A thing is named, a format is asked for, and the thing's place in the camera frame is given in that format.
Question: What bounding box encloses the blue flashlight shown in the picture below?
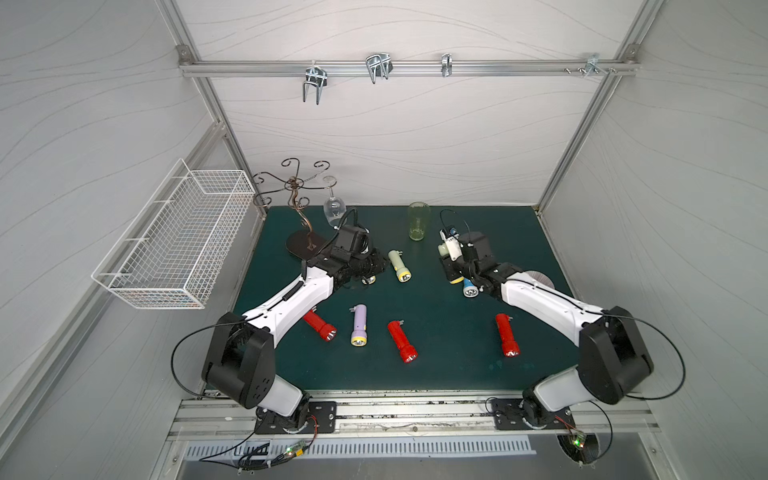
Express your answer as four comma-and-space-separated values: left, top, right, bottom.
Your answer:
462, 278, 480, 298

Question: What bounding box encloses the red flashlight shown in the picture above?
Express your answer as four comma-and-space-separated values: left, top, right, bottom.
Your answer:
495, 313, 520, 357
387, 320, 418, 364
303, 310, 337, 342

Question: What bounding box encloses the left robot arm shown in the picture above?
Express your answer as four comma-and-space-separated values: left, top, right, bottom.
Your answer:
201, 244, 388, 433

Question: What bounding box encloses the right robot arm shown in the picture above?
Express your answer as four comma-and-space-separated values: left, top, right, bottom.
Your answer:
438, 228, 655, 430

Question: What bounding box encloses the metal wine glass rack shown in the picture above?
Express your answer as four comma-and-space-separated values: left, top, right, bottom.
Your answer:
251, 157, 331, 260

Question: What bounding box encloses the clear wine glass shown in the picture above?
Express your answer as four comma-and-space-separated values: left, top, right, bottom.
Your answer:
323, 175, 347, 229

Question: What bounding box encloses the pink striped bowl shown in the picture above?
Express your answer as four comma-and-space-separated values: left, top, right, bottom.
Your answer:
526, 270, 555, 289

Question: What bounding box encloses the green glass tumbler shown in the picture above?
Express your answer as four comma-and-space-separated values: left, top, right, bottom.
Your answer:
407, 201, 431, 242

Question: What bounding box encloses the metal hook clip left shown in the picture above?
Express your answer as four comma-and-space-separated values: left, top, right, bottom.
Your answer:
302, 66, 328, 105

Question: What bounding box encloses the metal hook clip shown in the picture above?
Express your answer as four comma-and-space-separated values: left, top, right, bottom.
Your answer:
302, 66, 328, 105
365, 52, 393, 84

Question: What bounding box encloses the white vent strip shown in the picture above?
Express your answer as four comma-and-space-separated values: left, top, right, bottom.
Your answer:
184, 435, 536, 462

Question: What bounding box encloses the metal hook clip centre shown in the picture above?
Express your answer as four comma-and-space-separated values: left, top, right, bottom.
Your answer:
365, 52, 393, 84

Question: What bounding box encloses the small metal clip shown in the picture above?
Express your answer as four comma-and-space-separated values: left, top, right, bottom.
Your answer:
441, 53, 453, 78

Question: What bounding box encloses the metal clip right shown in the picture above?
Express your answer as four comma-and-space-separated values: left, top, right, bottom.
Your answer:
564, 54, 618, 78

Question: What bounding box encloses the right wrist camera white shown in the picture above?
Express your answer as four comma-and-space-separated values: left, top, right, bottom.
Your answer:
438, 226, 462, 261

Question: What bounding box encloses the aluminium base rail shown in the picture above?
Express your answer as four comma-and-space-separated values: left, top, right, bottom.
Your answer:
166, 390, 661, 441

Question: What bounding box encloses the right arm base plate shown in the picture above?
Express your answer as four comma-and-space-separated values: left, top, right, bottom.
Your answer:
485, 397, 575, 431

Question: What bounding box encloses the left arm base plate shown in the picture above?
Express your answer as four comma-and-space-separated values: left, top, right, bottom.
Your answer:
254, 399, 337, 435

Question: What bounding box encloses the white wire basket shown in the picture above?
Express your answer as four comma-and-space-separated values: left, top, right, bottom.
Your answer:
91, 159, 255, 310

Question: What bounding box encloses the aluminium top rail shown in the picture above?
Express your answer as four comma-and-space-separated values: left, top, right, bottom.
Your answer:
179, 58, 640, 78

